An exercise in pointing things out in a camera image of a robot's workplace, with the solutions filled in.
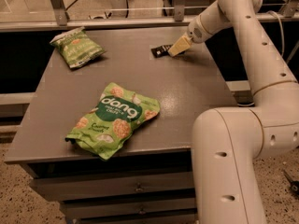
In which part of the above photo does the green dang rice chips bag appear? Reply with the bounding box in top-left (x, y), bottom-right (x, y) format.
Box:
top-left (65, 82), bottom-right (160, 161)

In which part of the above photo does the black rxbar chocolate bar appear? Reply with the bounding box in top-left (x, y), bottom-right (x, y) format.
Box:
top-left (151, 45), bottom-right (171, 58)

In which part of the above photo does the green jalapeno chip bag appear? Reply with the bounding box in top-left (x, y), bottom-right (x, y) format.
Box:
top-left (50, 27), bottom-right (106, 69)

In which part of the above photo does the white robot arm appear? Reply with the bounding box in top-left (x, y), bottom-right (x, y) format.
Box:
top-left (168, 0), bottom-right (299, 224)

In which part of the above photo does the middle drawer with knob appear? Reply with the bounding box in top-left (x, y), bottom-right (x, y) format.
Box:
top-left (60, 193), bottom-right (196, 219)

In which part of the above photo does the metal railing frame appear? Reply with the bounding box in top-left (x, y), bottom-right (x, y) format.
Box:
top-left (0, 0), bottom-right (299, 33)

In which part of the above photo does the bottom drawer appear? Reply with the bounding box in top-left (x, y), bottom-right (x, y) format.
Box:
top-left (78, 209), bottom-right (197, 224)

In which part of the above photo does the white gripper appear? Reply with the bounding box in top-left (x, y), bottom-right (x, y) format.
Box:
top-left (168, 1), bottom-right (231, 57)

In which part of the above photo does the grey drawer cabinet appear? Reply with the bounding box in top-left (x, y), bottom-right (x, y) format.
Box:
top-left (6, 27), bottom-right (235, 224)

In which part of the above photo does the white cable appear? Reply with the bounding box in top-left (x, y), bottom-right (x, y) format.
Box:
top-left (267, 10), bottom-right (286, 58)

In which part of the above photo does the drawer with knob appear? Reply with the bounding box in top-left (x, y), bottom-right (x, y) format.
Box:
top-left (60, 193), bottom-right (196, 219)
top-left (30, 172), bottom-right (194, 201)

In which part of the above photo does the top drawer with knob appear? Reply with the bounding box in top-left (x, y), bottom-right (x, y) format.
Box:
top-left (30, 172), bottom-right (194, 201)

